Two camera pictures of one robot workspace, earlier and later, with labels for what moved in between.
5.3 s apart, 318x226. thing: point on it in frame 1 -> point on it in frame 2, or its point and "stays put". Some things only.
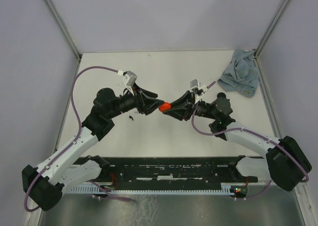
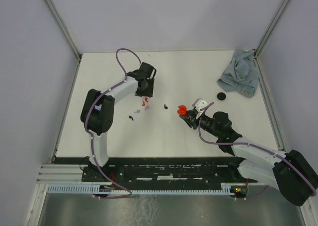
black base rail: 165,172 stays put
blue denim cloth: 241,75 stays put
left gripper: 148,106 -> 149,92
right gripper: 179,109 -> 189,120
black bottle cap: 221,96 stays put
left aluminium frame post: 60,23 stays put
